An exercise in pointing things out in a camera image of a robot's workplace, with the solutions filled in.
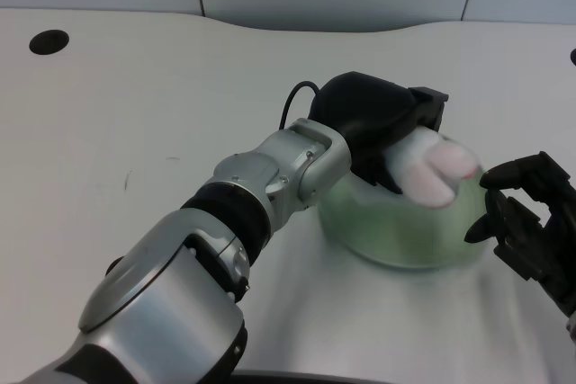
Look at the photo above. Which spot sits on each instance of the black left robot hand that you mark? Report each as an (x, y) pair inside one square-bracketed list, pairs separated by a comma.
[(369, 109)]

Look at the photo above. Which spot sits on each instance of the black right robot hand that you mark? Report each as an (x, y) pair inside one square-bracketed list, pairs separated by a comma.
[(531, 222)]

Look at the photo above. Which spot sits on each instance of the white rabbit doll pink ears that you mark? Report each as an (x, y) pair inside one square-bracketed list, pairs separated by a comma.
[(432, 172)]

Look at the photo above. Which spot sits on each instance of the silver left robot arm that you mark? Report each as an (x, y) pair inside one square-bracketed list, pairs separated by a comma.
[(180, 258)]

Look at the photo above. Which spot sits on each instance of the green round plate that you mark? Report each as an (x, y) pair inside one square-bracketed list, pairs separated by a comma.
[(396, 240)]

